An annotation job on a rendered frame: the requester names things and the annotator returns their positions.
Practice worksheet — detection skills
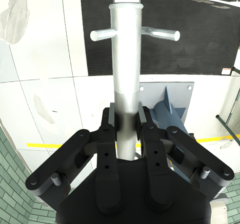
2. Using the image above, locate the green and white frame stand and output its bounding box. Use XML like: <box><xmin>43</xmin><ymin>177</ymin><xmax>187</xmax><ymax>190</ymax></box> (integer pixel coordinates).
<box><xmin>215</xmin><ymin>88</ymin><xmax>240</xmax><ymax>146</ymax></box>

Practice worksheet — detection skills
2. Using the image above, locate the silver tubular operating handle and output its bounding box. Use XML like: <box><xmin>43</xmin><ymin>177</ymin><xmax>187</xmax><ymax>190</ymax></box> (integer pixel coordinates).
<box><xmin>90</xmin><ymin>2</ymin><xmax>181</xmax><ymax>161</ymax></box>

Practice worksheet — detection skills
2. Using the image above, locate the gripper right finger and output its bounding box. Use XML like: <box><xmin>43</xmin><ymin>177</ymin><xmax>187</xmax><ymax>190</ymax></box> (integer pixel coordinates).
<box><xmin>137</xmin><ymin>101</ymin><xmax>235</xmax><ymax>212</ymax></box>

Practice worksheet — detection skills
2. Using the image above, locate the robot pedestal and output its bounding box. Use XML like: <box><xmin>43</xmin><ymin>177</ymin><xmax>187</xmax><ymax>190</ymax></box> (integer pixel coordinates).
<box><xmin>138</xmin><ymin>81</ymin><xmax>195</xmax><ymax>184</ymax></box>

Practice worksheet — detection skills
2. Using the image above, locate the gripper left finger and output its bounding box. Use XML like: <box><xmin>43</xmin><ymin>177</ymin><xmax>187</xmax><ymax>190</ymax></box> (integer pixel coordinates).
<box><xmin>25</xmin><ymin>102</ymin><xmax>123</xmax><ymax>215</ymax></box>

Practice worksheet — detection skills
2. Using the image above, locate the black ribbed rubber mat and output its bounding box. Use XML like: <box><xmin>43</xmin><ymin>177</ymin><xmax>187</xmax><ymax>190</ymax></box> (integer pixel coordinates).
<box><xmin>80</xmin><ymin>0</ymin><xmax>240</xmax><ymax>77</ymax></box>

